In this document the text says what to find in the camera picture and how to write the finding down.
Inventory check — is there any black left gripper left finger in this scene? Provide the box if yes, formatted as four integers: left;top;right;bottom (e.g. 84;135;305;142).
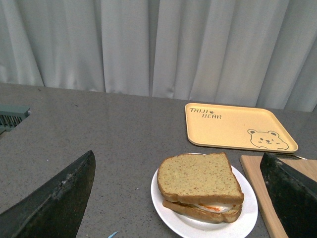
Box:
0;151;96;238

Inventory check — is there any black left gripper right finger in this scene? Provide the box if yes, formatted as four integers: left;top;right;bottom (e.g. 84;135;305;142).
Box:
260;153;317;238

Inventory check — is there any bread slice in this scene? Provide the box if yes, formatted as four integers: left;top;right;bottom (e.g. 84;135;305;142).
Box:
157;152;244;205
162;200;243;223

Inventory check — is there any white round plate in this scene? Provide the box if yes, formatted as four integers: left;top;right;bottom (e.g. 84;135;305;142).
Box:
151;166;258;238

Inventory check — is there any wooden cutting board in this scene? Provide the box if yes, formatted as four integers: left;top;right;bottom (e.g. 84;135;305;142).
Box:
240;155;317;238

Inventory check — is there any fried egg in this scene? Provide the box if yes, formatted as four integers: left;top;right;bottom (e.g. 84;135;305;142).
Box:
194;203;236;213

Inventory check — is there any yellow bear tray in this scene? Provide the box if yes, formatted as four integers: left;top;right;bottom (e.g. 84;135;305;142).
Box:
185;103;298;154

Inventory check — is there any grey-green vent box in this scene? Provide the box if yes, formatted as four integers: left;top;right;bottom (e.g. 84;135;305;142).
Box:
0;104;30;134

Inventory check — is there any grey curtain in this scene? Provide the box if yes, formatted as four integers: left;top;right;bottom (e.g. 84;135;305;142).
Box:
0;0;317;112

